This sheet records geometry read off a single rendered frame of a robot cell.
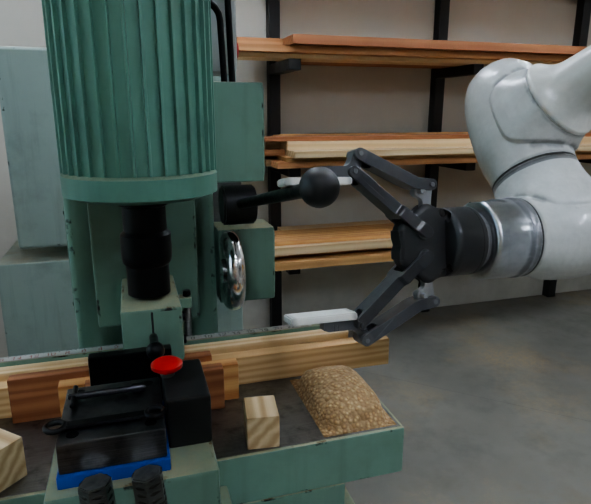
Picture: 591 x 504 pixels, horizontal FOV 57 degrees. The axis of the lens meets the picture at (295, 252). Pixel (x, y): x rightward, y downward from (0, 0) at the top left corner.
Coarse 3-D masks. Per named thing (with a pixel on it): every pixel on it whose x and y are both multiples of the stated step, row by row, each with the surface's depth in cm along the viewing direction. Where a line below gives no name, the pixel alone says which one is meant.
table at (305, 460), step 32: (256, 384) 73; (288, 384) 73; (224, 416) 65; (288, 416) 65; (32, 448) 59; (224, 448) 59; (288, 448) 59; (320, 448) 60; (352, 448) 61; (384, 448) 63; (32, 480) 54; (224, 480) 58; (256, 480) 59; (288, 480) 60; (320, 480) 61; (352, 480) 63
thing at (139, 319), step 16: (176, 288) 71; (128, 304) 64; (144, 304) 64; (160, 304) 64; (176, 304) 64; (128, 320) 62; (144, 320) 63; (160, 320) 63; (176, 320) 64; (128, 336) 62; (144, 336) 63; (160, 336) 64; (176, 336) 64; (176, 352) 65
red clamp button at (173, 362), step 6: (156, 360) 52; (162, 360) 52; (168, 360) 52; (174, 360) 52; (180, 360) 52; (156, 366) 51; (162, 366) 51; (168, 366) 51; (174, 366) 51; (180, 366) 51; (156, 372) 51; (162, 372) 51; (168, 372) 51; (174, 372) 51
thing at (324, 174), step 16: (304, 176) 45; (320, 176) 44; (336, 176) 45; (224, 192) 79; (240, 192) 79; (272, 192) 59; (288, 192) 52; (304, 192) 44; (320, 192) 44; (336, 192) 45; (224, 208) 79; (240, 208) 79; (256, 208) 80; (224, 224) 81
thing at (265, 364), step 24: (384, 336) 78; (240, 360) 72; (264, 360) 73; (288, 360) 74; (312, 360) 75; (336, 360) 76; (360, 360) 77; (384, 360) 78; (0, 384) 65; (240, 384) 73; (0, 408) 64
